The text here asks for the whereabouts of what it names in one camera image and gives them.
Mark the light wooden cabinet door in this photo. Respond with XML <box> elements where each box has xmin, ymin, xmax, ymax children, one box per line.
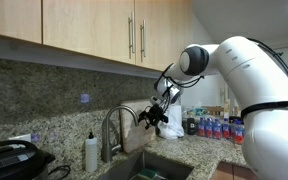
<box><xmin>134</xmin><ymin>0</ymin><xmax>194</xmax><ymax>72</ymax></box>
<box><xmin>42</xmin><ymin>0</ymin><xmax>136</xmax><ymax>66</ymax></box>
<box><xmin>0</xmin><ymin>0</ymin><xmax>44</xmax><ymax>45</ymax></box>

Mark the translucent soap bottle black cap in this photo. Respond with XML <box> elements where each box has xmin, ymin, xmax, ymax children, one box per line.
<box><xmin>84</xmin><ymin>131</ymin><xmax>99</xmax><ymax>174</ymax></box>

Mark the black pressure cooker cord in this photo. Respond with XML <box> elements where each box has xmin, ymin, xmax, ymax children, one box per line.
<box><xmin>47</xmin><ymin>164</ymin><xmax>72</xmax><ymax>180</ymax></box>

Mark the white plastic bag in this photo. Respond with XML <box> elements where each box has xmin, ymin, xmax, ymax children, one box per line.
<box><xmin>156</xmin><ymin>103</ymin><xmax>186</xmax><ymax>140</ymax></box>

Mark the stainless steel kitchen faucet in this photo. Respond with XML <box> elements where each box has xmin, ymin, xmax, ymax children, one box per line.
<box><xmin>100</xmin><ymin>104</ymin><xmax>140</xmax><ymax>164</ymax></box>

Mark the blue and red drink bottle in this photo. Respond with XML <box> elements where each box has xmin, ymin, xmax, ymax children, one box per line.
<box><xmin>197</xmin><ymin>116</ymin><xmax>207</xmax><ymax>138</ymax></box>
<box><xmin>212</xmin><ymin>117</ymin><xmax>223</xmax><ymax>140</ymax></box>
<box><xmin>204</xmin><ymin>117</ymin><xmax>214</xmax><ymax>139</ymax></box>
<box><xmin>234</xmin><ymin>120</ymin><xmax>246</xmax><ymax>146</ymax></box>
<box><xmin>221</xmin><ymin>117</ymin><xmax>232</xmax><ymax>140</ymax></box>
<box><xmin>230</xmin><ymin>119</ymin><xmax>240</xmax><ymax>142</ymax></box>

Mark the green sponge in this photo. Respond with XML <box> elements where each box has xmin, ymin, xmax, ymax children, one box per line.
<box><xmin>136</xmin><ymin>167</ymin><xmax>159</xmax><ymax>180</ymax></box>

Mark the reddish lower cabinet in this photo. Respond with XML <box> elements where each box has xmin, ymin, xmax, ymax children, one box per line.
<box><xmin>211</xmin><ymin>161</ymin><xmax>262</xmax><ymax>180</ymax></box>

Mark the purple wall sticker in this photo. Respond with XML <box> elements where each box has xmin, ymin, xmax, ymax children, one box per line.
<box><xmin>79</xmin><ymin>93</ymin><xmax>91</xmax><ymax>104</ymax></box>

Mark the wooden cutting board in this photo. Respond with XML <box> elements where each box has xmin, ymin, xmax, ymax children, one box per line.
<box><xmin>118</xmin><ymin>98</ymin><xmax>159</xmax><ymax>154</ymax></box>

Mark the steel cabinet handle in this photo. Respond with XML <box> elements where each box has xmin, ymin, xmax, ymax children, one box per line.
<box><xmin>139</xmin><ymin>18</ymin><xmax>147</xmax><ymax>63</ymax></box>
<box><xmin>127</xmin><ymin>12</ymin><xmax>136</xmax><ymax>60</ymax></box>

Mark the steel and black pressure cooker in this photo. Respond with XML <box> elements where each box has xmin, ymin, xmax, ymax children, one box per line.
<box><xmin>0</xmin><ymin>139</ymin><xmax>57</xmax><ymax>180</ymax></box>

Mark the wooden chair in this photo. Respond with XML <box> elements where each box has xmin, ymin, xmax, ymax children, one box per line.
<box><xmin>201</xmin><ymin>105</ymin><xmax>226</xmax><ymax>118</ymax></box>

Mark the stainless steel sink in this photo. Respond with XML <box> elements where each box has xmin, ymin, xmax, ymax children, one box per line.
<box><xmin>96</xmin><ymin>150</ymin><xmax>195</xmax><ymax>180</ymax></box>

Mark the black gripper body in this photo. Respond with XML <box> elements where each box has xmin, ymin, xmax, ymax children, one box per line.
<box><xmin>146</xmin><ymin>103</ymin><xmax>169</xmax><ymax>127</ymax></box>

